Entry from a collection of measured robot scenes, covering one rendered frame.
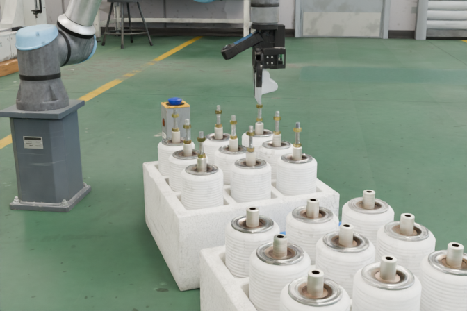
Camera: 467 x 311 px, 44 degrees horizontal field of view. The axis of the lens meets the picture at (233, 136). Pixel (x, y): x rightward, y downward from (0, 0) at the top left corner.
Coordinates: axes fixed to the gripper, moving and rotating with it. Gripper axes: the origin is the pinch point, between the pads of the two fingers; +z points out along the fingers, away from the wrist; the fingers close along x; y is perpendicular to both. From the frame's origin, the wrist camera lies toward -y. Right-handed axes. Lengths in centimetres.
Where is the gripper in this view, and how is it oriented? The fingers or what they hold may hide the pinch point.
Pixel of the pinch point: (256, 98)
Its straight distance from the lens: 155.5
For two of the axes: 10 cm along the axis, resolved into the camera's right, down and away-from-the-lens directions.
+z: 0.0, 9.6, 2.7
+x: -0.8, -2.7, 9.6
